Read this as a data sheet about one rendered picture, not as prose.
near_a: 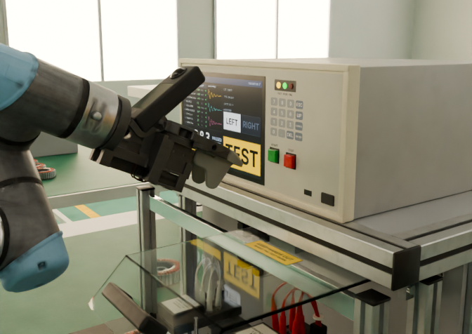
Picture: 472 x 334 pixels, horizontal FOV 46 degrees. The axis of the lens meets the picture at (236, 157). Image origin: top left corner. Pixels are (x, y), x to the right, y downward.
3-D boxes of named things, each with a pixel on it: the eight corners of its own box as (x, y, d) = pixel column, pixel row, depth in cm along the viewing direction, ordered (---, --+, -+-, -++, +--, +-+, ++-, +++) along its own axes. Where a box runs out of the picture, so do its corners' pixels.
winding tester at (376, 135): (342, 224, 72) (348, 64, 68) (180, 165, 107) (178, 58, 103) (507, 182, 93) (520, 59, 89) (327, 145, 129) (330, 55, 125)
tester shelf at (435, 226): (393, 291, 62) (395, 253, 61) (138, 176, 117) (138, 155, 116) (579, 222, 87) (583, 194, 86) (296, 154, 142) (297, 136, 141)
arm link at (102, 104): (74, 76, 67) (99, 80, 61) (107, 91, 70) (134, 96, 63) (52, 134, 67) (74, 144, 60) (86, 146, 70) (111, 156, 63)
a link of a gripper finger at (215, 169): (229, 195, 79) (177, 176, 73) (244, 156, 79) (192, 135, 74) (241, 200, 76) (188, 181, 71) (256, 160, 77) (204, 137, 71)
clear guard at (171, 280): (173, 401, 53) (172, 344, 52) (87, 306, 73) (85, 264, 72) (397, 311, 71) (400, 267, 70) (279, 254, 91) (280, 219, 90)
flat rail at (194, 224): (367, 328, 66) (368, 305, 65) (143, 206, 116) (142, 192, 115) (374, 325, 66) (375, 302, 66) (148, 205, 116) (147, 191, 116)
